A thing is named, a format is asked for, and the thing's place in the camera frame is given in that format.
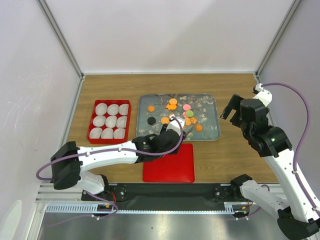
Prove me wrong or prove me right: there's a black round cookie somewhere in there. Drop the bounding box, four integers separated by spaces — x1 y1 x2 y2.
147 117 156 126

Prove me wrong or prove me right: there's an orange round waffle cookie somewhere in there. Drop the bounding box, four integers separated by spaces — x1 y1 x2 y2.
185 117 192 126

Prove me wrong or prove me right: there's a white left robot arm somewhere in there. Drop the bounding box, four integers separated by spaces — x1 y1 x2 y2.
50 117 186 200

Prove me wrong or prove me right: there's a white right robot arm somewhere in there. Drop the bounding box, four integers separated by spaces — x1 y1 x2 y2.
221 90 320 240

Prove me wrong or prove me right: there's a red box lid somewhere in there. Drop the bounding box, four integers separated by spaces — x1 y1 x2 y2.
142 143 195 184

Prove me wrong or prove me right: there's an orange flower cookie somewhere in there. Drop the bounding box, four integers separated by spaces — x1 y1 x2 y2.
190 117 197 124

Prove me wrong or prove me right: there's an orange fish cookie top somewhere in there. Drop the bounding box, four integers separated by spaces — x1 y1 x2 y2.
165 104 177 111

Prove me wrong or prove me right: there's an orange swirl cookie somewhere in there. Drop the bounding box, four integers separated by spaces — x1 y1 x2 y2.
194 124 203 132

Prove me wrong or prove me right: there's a floral metal serving tray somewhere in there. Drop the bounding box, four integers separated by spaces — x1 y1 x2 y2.
136 93 221 141

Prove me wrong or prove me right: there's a pink round cookie upper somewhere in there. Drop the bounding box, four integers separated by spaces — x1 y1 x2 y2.
182 104 191 111

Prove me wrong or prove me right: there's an orange round cookie top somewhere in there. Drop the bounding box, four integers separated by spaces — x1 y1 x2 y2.
169 98 178 105

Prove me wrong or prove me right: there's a red cookie box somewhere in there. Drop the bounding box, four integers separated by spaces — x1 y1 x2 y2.
86 99 132 145

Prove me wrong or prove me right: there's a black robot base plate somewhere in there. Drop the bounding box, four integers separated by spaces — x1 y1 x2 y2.
98 183 252 211

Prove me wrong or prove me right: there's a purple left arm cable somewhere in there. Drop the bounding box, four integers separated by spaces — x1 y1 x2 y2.
36 116 186 221

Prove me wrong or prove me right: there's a white cable duct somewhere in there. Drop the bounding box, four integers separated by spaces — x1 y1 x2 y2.
45 202 244 215

